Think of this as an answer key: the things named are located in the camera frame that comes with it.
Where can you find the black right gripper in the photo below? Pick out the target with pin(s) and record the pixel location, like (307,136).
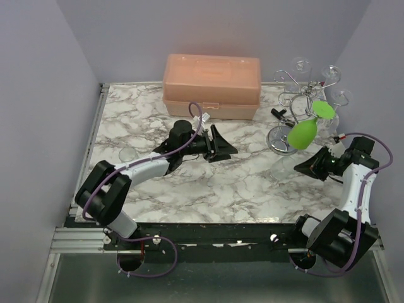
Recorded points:
(313,166)

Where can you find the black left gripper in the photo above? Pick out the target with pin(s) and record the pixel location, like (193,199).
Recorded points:
(216,145)

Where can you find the green plastic goblet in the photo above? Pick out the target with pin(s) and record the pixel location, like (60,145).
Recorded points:
(303,133)

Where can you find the small clear glass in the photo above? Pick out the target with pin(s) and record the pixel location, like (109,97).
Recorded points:
(128,154)

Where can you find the clear stemmed wine glass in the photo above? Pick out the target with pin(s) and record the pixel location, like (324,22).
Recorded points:
(331,76)

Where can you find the tall clear wine glass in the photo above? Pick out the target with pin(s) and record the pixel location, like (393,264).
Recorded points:
(299,73)

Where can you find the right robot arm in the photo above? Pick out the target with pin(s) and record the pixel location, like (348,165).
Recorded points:
(344,235)

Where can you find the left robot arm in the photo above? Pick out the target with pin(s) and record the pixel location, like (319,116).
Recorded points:
(104,191)

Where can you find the black corkscrew tool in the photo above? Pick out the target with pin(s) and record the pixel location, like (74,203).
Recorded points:
(280,115)

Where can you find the pink plastic storage box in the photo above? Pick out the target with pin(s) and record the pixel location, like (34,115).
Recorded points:
(224,87)

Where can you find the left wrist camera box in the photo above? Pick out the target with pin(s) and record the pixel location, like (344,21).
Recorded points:
(202,120)

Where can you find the chrome wire wine glass rack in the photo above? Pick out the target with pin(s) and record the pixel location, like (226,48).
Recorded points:
(299,108)

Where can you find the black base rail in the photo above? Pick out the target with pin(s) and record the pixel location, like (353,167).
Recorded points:
(167,243)

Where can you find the aluminium table frame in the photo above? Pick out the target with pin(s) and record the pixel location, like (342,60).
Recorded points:
(84,239)

